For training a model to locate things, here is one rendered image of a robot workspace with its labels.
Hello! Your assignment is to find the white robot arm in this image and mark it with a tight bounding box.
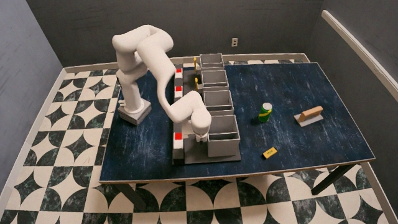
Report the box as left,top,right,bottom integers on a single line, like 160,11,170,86
112,25,211,139

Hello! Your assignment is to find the green drink can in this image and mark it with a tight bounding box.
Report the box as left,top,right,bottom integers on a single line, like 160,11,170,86
258,103,272,122

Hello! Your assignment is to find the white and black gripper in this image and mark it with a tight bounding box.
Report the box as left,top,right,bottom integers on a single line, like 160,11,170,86
195,133,207,145

